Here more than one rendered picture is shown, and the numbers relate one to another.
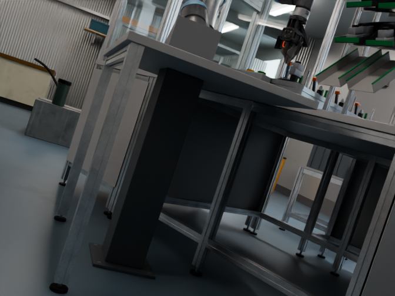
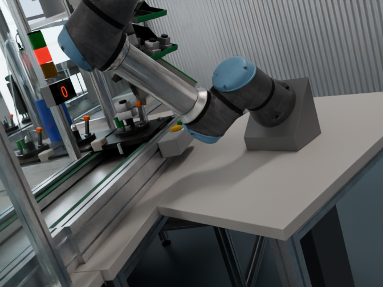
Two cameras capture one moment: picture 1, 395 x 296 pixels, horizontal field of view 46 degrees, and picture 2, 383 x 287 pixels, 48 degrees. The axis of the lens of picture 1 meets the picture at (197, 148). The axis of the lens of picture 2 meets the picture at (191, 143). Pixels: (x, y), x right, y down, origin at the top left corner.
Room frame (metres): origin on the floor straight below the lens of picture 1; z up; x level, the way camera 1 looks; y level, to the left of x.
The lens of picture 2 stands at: (2.71, 1.27, 1.31)
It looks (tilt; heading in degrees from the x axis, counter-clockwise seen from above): 16 degrees down; 248
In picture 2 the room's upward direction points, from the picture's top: 18 degrees counter-clockwise
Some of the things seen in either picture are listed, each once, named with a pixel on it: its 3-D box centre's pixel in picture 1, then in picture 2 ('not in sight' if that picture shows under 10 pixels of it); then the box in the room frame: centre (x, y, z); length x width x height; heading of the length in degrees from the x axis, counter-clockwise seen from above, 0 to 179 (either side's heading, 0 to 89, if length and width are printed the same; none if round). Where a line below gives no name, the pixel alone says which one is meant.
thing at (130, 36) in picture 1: (193, 74); (272, 145); (1.98, 0.11, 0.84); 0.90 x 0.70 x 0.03; 18
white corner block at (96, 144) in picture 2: not in sight; (100, 144); (2.43, -0.33, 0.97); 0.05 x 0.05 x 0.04; 45
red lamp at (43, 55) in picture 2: not in sight; (43, 56); (2.51, -0.28, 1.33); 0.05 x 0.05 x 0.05
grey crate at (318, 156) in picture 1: (350, 167); not in sight; (4.18, -1.34, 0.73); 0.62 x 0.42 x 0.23; 45
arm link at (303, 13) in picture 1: (301, 14); (127, 42); (2.22, -0.27, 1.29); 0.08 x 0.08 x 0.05
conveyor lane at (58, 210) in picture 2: not in sight; (94, 179); (2.52, -0.14, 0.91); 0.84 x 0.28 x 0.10; 45
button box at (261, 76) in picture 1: (247, 78); (179, 137); (2.20, -0.12, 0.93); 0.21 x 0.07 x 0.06; 45
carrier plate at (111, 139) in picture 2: not in sight; (133, 132); (2.29, -0.33, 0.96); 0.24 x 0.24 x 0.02; 45
